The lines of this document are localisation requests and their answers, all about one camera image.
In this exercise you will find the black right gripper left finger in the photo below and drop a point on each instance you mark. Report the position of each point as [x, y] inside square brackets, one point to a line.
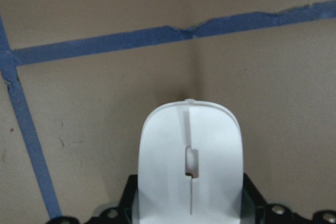
[128, 195]

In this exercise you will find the white computer mouse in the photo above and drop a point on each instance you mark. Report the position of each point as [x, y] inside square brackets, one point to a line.
[190, 167]

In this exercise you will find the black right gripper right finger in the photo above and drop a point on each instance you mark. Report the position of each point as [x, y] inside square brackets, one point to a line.
[253, 203]

